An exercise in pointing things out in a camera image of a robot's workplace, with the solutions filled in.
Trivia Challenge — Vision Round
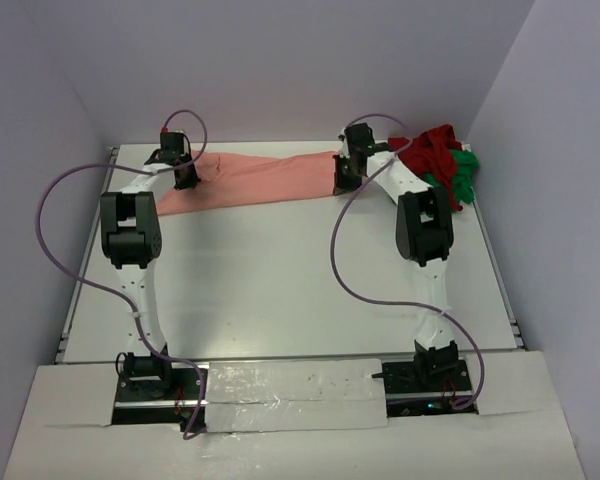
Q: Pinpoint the white cardboard front panel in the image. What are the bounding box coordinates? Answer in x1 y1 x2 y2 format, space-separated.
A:
0 351 596 480

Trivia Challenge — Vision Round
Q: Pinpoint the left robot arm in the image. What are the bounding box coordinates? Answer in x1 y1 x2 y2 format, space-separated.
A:
100 128 199 399

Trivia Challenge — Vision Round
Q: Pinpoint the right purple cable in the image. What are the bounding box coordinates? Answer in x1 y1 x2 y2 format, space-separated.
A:
327 113 484 411

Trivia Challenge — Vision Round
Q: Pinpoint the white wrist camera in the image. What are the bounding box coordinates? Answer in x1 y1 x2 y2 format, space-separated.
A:
338 127 350 158
160 127 188 141

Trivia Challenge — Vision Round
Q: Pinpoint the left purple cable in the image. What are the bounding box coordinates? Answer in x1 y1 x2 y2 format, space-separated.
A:
33 109 211 441

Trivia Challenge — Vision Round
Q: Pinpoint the green t shirt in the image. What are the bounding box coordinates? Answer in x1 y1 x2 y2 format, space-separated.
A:
449 149 479 211

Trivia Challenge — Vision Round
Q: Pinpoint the red t shirt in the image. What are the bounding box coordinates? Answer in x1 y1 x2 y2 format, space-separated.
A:
388 124 463 211

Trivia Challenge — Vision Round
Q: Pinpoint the purple cable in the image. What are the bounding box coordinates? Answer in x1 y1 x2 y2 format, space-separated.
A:
327 113 484 411
33 109 211 441

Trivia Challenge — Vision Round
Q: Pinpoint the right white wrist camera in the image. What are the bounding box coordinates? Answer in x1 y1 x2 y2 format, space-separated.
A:
338 127 350 158

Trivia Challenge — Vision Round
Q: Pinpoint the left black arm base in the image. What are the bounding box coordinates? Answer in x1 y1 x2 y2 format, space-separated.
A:
111 352 207 435

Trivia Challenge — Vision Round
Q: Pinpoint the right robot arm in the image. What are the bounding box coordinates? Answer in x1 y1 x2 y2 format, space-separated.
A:
333 123 459 391

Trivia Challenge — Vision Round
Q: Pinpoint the salmon pink t shirt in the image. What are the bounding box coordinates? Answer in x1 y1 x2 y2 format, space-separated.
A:
157 151 335 216

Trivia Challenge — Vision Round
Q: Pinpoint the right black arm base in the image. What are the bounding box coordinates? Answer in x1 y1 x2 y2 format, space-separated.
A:
371 360 477 418

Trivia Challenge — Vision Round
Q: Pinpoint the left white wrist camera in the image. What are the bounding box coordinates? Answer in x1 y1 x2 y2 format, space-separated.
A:
160 127 188 141

